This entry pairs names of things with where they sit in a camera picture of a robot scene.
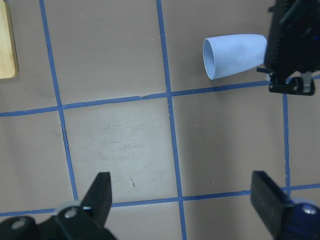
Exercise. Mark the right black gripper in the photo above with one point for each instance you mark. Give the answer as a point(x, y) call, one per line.
point(293, 45)

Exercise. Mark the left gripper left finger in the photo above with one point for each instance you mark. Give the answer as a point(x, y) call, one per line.
point(77, 220)

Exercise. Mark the light blue cup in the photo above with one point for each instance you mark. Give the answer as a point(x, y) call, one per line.
point(228, 55)

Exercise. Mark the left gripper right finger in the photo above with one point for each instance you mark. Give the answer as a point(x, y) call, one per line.
point(285, 218)

